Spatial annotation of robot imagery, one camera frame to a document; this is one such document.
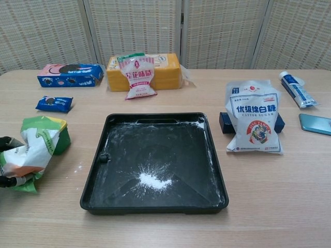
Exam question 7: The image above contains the white powder pile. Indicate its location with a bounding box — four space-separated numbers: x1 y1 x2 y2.
124 159 176 192

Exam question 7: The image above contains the white castor sugar bag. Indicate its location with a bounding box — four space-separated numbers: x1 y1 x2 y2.
224 79 284 156

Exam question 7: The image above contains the woven folding screen panel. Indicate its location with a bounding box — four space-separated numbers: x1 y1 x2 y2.
82 0 184 70
0 0 98 75
249 0 331 70
179 0 274 70

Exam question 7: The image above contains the black square plastic tray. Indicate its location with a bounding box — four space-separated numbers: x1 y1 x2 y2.
79 112 230 215

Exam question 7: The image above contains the green container with yellow lid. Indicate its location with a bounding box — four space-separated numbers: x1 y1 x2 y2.
45 116 71 156

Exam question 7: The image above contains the light blue smartphone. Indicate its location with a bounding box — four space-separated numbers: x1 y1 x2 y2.
298 113 331 136

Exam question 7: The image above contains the pink white seasoning bag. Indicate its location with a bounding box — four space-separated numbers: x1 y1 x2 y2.
115 52 158 101

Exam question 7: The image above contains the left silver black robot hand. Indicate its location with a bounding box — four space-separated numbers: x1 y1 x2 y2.
0 136 26 189

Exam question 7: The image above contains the small blue cookie packet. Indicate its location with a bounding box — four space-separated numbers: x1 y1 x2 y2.
35 96 74 114

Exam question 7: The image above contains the blue white toothpaste tube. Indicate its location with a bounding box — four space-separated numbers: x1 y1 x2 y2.
278 71 320 109

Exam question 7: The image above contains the dark blue small box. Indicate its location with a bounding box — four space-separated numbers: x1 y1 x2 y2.
219 111 286 134

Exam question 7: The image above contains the green white starch bag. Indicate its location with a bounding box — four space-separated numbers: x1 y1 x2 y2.
0 115 68 194

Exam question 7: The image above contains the blue pink cookie box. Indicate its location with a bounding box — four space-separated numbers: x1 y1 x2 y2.
37 63 104 88

